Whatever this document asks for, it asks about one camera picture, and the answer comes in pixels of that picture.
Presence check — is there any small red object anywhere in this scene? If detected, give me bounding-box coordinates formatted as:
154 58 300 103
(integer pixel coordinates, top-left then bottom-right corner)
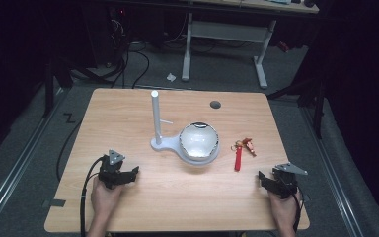
276 40 291 53

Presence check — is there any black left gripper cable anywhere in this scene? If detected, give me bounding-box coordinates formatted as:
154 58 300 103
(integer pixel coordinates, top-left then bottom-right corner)
80 155 106 237

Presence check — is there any person's right hand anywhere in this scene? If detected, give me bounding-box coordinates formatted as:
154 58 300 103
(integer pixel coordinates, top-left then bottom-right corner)
267 189 302 229

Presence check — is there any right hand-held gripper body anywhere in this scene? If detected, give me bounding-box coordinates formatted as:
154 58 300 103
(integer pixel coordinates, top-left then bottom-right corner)
270 161 309 200

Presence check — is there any white stand with hook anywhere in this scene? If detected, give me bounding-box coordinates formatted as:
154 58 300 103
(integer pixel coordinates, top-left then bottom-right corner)
149 90 221 166

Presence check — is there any metal floor rail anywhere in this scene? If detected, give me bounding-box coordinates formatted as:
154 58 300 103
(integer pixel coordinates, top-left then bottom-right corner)
299 106 365 237
0 87 68 237

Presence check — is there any grey tape strip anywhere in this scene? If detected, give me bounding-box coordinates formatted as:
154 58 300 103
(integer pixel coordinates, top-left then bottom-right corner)
41 198 67 208

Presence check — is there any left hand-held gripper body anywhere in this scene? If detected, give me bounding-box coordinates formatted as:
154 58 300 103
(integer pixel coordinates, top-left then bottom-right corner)
98 149 136 191

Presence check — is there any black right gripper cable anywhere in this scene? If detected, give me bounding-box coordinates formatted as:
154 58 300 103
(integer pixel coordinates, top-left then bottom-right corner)
290 189 306 233

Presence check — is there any black metal stand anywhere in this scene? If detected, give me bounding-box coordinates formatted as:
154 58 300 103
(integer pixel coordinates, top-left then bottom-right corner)
265 73 327 140
41 53 113 119

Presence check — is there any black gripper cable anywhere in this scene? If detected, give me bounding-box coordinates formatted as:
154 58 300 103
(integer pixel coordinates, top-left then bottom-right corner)
80 155 106 237
290 189 306 233

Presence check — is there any white-legged background desk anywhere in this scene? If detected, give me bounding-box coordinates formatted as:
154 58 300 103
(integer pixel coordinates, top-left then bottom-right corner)
181 0 320 90

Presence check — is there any bundle of black floor cables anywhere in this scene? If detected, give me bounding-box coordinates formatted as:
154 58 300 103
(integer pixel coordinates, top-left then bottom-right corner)
107 18 151 90

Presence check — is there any thin black floor cable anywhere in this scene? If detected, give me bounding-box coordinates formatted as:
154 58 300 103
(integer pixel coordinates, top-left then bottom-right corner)
55 119 84 183

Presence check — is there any red keychain with strap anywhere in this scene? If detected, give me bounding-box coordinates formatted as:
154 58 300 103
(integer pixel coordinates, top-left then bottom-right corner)
230 137 257 173

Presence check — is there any white bowl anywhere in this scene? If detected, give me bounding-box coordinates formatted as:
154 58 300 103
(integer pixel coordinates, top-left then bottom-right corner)
179 121 220 158

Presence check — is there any person's left hand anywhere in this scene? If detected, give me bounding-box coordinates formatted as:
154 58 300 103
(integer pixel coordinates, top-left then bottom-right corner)
90 177 126 225

